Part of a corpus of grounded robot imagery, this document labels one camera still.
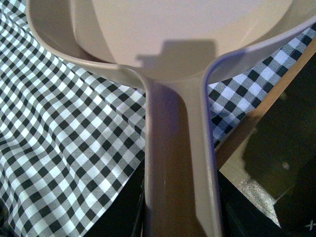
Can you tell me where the black white checkered bedsheet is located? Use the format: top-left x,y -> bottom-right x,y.
0,0 -> 316,237

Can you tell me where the wooden bed frame board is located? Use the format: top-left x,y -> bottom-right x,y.
216,41 -> 316,223

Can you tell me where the beige plastic dustpan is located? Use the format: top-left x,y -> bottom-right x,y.
27,0 -> 316,237

